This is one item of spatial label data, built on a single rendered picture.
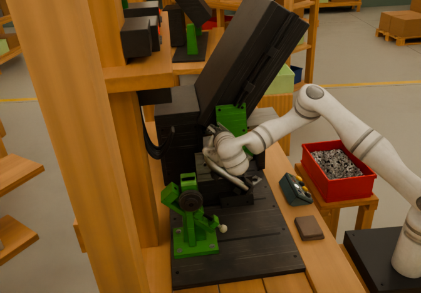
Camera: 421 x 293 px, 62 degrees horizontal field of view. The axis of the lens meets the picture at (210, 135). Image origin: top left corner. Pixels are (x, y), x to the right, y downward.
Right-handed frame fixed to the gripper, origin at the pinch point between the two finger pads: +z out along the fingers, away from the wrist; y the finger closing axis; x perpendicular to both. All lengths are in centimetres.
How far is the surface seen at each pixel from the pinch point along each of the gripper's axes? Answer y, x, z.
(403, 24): -240, -302, 471
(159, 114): 21.0, 10.0, 8.7
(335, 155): -57, -24, 28
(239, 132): -6.5, -4.7, 2.9
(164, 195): 6.2, 24.0, -23.1
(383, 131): -182, -89, 207
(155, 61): 33.8, -6.8, -29.1
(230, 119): -0.6, -6.3, 2.8
